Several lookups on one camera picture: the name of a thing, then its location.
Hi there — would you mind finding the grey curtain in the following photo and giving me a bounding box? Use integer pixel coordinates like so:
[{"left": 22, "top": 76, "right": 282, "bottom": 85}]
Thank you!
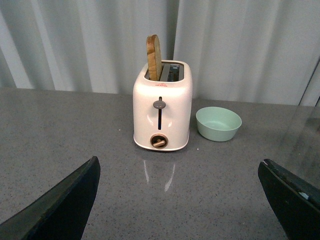
[{"left": 0, "top": 0, "right": 320, "bottom": 107}]

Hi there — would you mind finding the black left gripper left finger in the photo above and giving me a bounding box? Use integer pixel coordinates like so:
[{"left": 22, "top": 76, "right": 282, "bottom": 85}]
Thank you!
[{"left": 0, "top": 156, "right": 101, "bottom": 240}]

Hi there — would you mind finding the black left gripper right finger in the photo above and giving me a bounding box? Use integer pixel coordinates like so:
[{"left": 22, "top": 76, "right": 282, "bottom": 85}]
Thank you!
[{"left": 258, "top": 159, "right": 320, "bottom": 240}]

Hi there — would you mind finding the toast slice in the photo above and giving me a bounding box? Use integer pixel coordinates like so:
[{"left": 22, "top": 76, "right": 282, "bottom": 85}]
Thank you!
[{"left": 146, "top": 34, "right": 162, "bottom": 81}]

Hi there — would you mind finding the green bowl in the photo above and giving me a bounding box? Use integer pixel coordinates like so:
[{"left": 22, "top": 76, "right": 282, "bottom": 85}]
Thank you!
[{"left": 195, "top": 106, "right": 242, "bottom": 142}]

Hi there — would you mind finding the white toaster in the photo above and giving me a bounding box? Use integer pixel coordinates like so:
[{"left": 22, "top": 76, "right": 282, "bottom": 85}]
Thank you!
[{"left": 133, "top": 60, "right": 193, "bottom": 151}]

